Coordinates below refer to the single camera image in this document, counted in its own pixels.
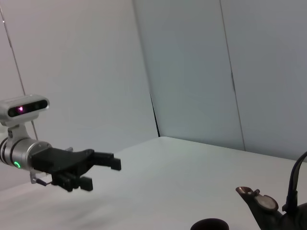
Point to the silver left gripper connector pin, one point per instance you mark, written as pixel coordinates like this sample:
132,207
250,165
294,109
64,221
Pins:
32,178

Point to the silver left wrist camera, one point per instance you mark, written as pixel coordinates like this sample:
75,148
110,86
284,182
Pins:
26,107

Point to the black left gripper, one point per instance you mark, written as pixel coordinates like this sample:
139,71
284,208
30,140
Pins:
62,161

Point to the small black teacup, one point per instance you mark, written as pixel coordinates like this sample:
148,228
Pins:
209,225

